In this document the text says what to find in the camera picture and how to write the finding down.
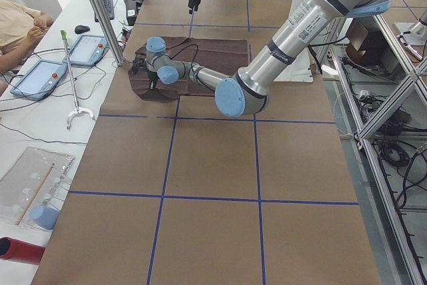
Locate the aluminium frame rail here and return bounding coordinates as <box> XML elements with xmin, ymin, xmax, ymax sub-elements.
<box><xmin>323</xmin><ymin>8</ymin><xmax>426</xmax><ymax>284</ymax></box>

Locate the near blue teach pendant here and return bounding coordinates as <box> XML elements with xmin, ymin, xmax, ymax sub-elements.
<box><xmin>10</xmin><ymin>59</ymin><xmax>67</xmax><ymax>101</ymax></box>

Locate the brown t-shirt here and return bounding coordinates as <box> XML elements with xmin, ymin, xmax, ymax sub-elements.
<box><xmin>128</xmin><ymin>36</ymin><xmax>250</xmax><ymax>102</ymax></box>

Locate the black cable bundle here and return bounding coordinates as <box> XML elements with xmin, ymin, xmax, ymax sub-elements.
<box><xmin>353</xmin><ymin>87</ymin><xmax>427</xmax><ymax>209</ymax></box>

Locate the cardboard box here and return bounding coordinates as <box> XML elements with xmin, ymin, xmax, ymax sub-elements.
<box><xmin>346</xmin><ymin>17</ymin><xmax>386</xmax><ymax>66</ymax></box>

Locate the aluminium frame post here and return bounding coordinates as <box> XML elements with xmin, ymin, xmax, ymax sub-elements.
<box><xmin>89</xmin><ymin>0</ymin><xmax>124</xmax><ymax>66</ymax></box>

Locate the black computer mouse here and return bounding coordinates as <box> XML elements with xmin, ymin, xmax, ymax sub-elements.
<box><xmin>74</xmin><ymin>25</ymin><xmax>91</xmax><ymax>35</ymax></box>

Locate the person in beige shirt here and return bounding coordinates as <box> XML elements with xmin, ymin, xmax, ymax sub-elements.
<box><xmin>1</xmin><ymin>0</ymin><xmax>55</xmax><ymax>73</ymax></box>

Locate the black keyboard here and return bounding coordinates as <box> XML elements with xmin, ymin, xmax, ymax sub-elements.
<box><xmin>102</xmin><ymin>0</ymin><xmax>115</xmax><ymax>20</ymax></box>

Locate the blue teach pendant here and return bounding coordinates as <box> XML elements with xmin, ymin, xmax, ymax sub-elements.
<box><xmin>10</xmin><ymin>59</ymin><xmax>67</xmax><ymax>101</ymax></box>
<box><xmin>69</xmin><ymin>34</ymin><xmax>108</xmax><ymax>67</ymax></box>

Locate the red cylinder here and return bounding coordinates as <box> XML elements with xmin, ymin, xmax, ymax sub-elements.
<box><xmin>1</xmin><ymin>237</ymin><xmax>45</xmax><ymax>265</ymax></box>

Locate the wooden stick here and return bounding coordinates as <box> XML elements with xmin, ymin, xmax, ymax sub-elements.
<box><xmin>15</xmin><ymin>163</ymin><xmax>55</xmax><ymax>226</ymax></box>

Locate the blue plastic cup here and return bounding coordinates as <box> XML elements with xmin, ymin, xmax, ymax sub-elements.
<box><xmin>30</xmin><ymin>206</ymin><xmax>60</xmax><ymax>230</ymax></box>

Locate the blue tape line crosswise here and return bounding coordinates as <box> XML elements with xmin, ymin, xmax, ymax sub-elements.
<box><xmin>246</xmin><ymin>0</ymin><xmax>267</xmax><ymax>285</ymax></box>

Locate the clear plastic bag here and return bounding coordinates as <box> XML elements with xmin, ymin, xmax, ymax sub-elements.
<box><xmin>1</xmin><ymin>147</ymin><xmax>75</xmax><ymax>230</ymax></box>

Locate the white reacher grabber stick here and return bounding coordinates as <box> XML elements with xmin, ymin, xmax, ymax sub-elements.
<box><xmin>60</xmin><ymin>30</ymin><xmax>95</xmax><ymax>130</ymax></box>

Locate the far blue teach pendant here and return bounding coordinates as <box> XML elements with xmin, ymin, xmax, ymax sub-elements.
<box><xmin>69</xmin><ymin>34</ymin><xmax>108</xmax><ymax>67</ymax></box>

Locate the blue tape line lengthwise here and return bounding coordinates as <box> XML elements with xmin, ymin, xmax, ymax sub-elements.
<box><xmin>68</xmin><ymin>190</ymin><xmax>359</xmax><ymax>206</ymax></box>

